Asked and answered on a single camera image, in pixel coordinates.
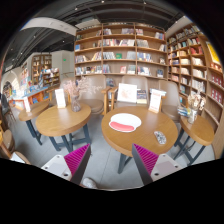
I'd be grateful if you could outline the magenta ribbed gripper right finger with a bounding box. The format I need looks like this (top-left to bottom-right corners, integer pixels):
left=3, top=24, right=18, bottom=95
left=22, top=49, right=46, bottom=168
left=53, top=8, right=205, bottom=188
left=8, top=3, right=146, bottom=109
left=131, top=143, right=183, bottom=186

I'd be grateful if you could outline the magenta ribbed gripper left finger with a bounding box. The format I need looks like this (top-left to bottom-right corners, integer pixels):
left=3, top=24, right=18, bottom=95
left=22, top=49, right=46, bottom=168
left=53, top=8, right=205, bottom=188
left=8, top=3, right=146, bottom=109
left=41, top=143, right=92, bottom=186

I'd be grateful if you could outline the white and red mouse pad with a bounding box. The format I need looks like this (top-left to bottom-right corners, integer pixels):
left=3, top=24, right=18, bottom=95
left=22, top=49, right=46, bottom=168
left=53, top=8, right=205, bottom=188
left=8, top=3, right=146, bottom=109
left=109, top=113, right=142, bottom=133

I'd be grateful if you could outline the round wooden left table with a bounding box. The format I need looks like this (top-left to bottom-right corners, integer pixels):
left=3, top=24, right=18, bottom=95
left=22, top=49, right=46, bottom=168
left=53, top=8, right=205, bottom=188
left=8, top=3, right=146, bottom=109
left=36, top=103, right=91, bottom=152

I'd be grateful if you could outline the round wooden centre table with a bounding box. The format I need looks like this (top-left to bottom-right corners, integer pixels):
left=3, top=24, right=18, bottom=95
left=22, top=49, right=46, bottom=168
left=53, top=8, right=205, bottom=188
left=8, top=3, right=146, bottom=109
left=101, top=106, right=178, bottom=173

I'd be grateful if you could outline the beige armchair right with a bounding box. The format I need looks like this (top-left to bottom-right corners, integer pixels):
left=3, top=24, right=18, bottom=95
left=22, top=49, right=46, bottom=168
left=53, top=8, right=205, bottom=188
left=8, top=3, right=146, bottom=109
left=159, top=80, right=180, bottom=123

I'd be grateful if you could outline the beige armchair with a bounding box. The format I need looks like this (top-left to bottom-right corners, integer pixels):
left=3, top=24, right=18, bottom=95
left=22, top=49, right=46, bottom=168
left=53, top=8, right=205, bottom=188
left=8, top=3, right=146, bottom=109
left=68, top=74, right=110, bottom=116
left=159, top=80, right=180, bottom=123
left=110, top=76, right=149, bottom=109

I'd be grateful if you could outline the round wooden right table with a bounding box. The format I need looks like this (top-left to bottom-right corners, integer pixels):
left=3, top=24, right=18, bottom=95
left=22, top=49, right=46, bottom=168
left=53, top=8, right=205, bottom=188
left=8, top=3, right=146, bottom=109
left=174, top=115, right=214, bottom=165

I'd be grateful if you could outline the stack of books right table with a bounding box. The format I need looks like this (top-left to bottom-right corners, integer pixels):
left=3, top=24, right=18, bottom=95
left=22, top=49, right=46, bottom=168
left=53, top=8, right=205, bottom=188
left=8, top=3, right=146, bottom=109
left=177, top=106, right=190, bottom=117

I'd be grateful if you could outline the white table sign centre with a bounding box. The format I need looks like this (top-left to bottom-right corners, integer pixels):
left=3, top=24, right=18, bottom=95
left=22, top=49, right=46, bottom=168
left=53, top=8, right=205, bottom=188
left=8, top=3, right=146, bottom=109
left=149, top=89, right=166, bottom=113

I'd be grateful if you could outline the white table sign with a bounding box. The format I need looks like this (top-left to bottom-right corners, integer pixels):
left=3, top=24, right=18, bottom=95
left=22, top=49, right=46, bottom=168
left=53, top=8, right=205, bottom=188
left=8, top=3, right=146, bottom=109
left=23, top=97, right=31, bottom=113
left=55, top=89, right=66, bottom=108
left=149, top=89, right=166, bottom=113

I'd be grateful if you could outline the round wooden far-left table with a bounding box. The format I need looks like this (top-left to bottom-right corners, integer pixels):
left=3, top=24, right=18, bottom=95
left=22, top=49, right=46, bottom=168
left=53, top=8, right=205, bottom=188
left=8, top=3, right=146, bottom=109
left=19, top=101, right=49, bottom=144

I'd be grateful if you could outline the stack of books on chair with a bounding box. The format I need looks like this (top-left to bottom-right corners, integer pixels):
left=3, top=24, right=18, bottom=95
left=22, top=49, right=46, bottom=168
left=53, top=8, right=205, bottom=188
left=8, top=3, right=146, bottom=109
left=137, top=90, right=147, bottom=104

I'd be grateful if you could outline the white poster on chair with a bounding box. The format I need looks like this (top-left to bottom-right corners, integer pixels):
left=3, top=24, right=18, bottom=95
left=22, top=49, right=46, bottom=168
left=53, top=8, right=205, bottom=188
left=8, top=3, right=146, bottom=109
left=117, top=83, right=137, bottom=103

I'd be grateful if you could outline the wooden chair at left edge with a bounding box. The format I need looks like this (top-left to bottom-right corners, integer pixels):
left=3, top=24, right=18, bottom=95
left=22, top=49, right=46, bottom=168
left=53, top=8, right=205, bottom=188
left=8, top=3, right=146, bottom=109
left=0, top=130, right=29, bottom=164

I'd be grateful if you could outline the beige armchair left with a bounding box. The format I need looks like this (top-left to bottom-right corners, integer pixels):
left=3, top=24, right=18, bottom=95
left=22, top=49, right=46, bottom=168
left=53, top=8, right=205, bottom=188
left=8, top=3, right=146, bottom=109
left=68, top=74, right=110, bottom=116

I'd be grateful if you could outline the glass vase with dried flowers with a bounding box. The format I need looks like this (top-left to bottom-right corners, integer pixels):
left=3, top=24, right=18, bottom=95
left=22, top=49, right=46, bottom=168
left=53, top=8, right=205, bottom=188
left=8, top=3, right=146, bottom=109
left=63, top=77, right=90, bottom=112

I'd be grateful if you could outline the white table sign far left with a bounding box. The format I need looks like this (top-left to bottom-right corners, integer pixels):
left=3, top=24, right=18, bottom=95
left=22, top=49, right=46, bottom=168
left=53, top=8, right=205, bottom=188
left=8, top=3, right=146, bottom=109
left=23, top=97, right=31, bottom=113

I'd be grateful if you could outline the book display table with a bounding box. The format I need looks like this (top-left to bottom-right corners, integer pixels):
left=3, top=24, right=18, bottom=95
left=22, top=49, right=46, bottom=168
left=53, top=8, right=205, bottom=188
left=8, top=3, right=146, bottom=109
left=10, top=87, right=48, bottom=110

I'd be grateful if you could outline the small vase with dried flowers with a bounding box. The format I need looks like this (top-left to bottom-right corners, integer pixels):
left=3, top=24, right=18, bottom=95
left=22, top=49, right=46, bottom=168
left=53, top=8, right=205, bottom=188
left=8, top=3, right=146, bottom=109
left=188, top=93, right=206, bottom=124

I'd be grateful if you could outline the beige armchair centre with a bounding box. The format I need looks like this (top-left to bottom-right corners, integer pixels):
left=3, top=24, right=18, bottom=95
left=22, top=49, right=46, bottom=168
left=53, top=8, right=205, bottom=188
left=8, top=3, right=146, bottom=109
left=110, top=76, right=149, bottom=109

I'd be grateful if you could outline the wooden far-left bookshelf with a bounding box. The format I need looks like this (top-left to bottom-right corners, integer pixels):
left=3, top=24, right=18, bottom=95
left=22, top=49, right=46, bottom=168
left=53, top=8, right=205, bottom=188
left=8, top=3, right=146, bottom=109
left=32, top=54, right=52, bottom=84

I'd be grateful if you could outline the wooden right bookshelf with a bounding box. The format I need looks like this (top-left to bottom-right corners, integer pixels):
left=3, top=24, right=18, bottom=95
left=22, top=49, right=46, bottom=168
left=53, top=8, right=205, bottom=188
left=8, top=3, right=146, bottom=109
left=166, top=23, right=224, bottom=158

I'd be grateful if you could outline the large wooden back bookshelf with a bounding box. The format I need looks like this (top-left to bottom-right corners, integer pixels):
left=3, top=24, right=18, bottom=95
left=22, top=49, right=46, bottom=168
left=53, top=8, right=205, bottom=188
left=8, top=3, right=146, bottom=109
left=74, top=22, right=168, bottom=79

